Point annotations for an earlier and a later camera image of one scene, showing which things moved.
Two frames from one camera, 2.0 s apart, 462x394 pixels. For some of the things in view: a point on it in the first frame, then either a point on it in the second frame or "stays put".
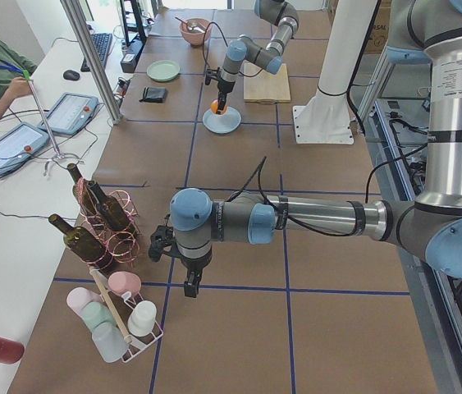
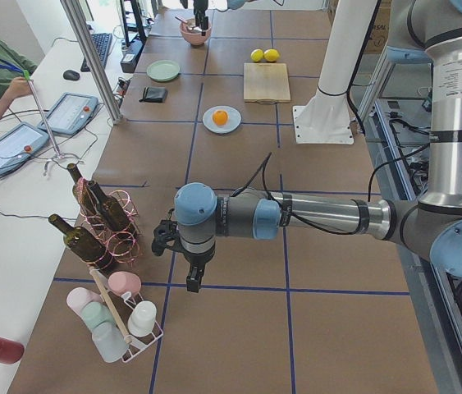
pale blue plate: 227,122 stays put
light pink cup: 77,298 stays put
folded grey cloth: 154,94 stays put
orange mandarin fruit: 214,107 -> 220,117
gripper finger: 221,98 -> 204,25
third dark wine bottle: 84,194 stays put
